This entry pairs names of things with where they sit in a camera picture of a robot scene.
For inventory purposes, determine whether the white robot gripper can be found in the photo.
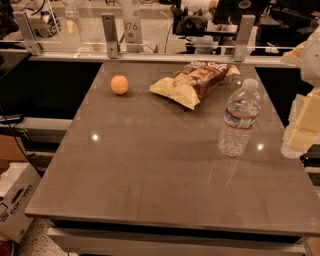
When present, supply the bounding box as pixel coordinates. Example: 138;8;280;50
281;27;320;153

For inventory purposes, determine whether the black cable at left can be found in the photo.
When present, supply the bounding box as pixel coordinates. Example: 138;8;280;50
0;104;44;178

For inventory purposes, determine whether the clear plastic water bottle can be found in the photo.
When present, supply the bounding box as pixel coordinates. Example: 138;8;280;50
218;78;262;157

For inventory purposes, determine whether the black camera device background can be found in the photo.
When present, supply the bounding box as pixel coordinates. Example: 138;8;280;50
171;6;208;36

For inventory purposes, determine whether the white numbered sign post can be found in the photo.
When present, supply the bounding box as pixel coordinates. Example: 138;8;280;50
119;0;143;53

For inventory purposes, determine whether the middle metal bracket post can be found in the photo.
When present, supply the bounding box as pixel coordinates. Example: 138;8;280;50
101;12;119;59

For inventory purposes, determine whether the right metal bracket post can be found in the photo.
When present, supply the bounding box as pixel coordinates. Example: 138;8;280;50
233;15;255;62

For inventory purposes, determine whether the white corovan cardboard box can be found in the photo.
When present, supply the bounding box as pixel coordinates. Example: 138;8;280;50
0;163;41;243

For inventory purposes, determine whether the orange fruit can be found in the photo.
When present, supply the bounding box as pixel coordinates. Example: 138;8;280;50
110;75;129;95

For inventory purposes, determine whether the metal bracket post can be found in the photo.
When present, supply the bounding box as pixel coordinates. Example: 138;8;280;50
101;12;119;59
13;12;42;56
233;15;255;62

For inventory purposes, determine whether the brown yellow chip bag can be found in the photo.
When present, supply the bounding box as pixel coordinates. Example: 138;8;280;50
149;61;240;110

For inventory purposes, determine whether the left metal bracket post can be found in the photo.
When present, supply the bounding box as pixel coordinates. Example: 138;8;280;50
13;12;42;56

